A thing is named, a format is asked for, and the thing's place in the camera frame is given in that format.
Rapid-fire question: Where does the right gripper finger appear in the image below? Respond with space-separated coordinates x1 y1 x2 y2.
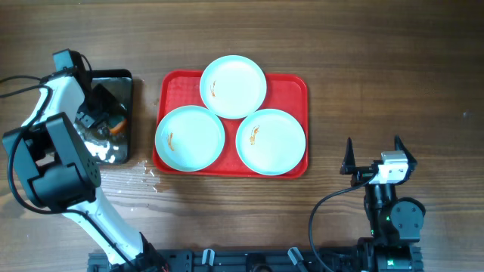
340 138 356 175
394 135 417 166

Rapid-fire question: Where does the green and orange sponge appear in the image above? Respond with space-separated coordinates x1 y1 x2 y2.
109 119 128 134

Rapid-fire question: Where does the white plate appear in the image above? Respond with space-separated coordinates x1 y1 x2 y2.
154 105 225 172
235 109 306 176
199 55 268 119

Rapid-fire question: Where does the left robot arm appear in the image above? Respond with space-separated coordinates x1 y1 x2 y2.
2 68 167 271

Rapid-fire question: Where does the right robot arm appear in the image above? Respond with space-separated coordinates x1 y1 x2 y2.
340 136 426 272

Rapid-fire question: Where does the black tray with water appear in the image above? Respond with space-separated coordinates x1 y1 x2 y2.
74 69 134 164

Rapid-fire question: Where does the red plastic serving tray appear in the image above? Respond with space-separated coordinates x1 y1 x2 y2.
157 70 309 178

